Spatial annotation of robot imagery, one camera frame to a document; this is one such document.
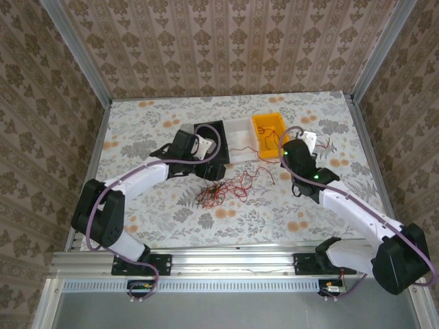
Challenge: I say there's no aluminium lower frame bar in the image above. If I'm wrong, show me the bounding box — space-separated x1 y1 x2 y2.
31 277 64 329
404 276 431 329

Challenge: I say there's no slotted grey cable duct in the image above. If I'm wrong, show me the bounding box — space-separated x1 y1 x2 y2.
61 279 344 292

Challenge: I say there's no black plastic bin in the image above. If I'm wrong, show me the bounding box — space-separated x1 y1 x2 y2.
193 119 231 166

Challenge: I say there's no aluminium table side rail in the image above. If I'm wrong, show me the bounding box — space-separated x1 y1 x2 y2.
63 99 112 253
350 95 405 250

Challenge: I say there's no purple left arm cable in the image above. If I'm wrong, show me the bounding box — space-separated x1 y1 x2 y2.
86 125 222 304

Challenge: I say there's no aluminium mounting rail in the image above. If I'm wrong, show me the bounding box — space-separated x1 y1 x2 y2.
47 248 426 278

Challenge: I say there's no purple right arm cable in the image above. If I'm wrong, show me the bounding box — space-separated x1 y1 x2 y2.
279 125 434 303

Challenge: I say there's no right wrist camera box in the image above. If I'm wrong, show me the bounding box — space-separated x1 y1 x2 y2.
301 129 319 151

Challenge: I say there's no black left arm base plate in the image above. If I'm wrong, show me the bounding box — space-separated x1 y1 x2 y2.
111 253 172 277

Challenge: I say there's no floral tablecloth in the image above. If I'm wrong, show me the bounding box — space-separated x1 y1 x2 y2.
80 90 395 251

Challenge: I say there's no aluminium frame post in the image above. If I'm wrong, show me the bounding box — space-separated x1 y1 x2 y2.
350 0 418 103
38 0 113 105

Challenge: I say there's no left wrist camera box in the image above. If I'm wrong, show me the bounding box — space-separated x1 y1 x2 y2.
195 135 215 160

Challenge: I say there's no translucent white plastic bin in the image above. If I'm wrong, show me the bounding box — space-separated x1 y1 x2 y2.
224 118 261 165

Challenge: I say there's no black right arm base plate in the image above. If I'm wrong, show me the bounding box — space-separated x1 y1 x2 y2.
294 252 357 276

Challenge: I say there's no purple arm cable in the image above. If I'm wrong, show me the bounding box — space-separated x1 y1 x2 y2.
279 125 434 303
86 125 222 304

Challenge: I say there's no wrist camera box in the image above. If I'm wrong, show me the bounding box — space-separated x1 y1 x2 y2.
301 129 319 151
195 135 215 160

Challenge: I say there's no yellow plastic bin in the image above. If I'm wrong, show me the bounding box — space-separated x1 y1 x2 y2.
252 112 288 160

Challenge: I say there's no small black controller board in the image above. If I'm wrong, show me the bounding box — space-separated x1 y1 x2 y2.
126 279 155 298
318 279 345 298

